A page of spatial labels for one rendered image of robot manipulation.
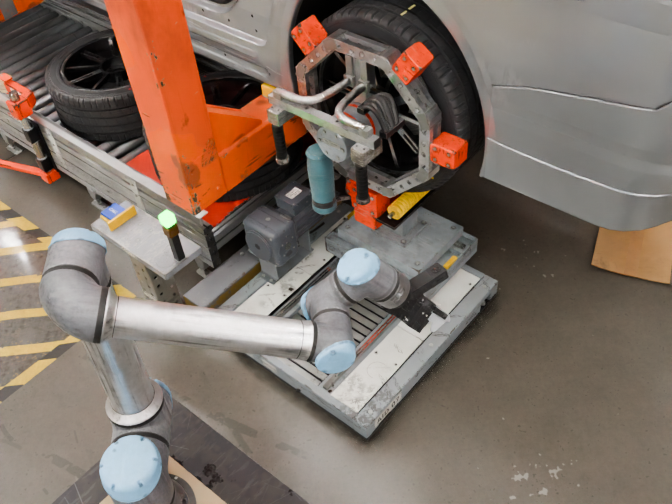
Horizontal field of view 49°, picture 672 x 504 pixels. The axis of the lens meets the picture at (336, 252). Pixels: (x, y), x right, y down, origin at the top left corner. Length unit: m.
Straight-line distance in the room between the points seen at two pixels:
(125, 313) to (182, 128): 1.05
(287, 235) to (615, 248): 1.37
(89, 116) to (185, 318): 2.08
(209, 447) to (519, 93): 1.36
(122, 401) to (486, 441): 1.25
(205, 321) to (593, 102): 1.12
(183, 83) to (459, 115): 0.86
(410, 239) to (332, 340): 1.32
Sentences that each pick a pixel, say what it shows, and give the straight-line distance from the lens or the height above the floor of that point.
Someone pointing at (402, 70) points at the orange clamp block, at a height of 1.10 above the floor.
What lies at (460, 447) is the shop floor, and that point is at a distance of 2.60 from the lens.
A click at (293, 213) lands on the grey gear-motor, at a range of 2.79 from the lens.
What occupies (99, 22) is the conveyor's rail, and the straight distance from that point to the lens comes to 4.51.
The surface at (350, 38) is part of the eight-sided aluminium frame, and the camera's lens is 2.33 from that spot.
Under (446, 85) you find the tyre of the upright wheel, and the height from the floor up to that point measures 1.03.
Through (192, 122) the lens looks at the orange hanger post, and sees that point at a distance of 2.48.
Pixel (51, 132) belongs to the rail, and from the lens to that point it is 3.57.
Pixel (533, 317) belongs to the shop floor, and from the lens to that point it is 2.95.
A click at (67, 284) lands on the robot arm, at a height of 1.21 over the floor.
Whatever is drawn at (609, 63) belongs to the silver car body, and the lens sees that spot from 1.95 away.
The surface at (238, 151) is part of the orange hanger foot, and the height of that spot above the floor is 0.65.
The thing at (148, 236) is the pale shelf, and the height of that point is 0.45.
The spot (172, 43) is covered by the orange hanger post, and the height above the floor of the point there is 1.16.
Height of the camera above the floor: 2.25
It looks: 45 degrees down
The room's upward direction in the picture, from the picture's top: 6 degrees counter-clockwise
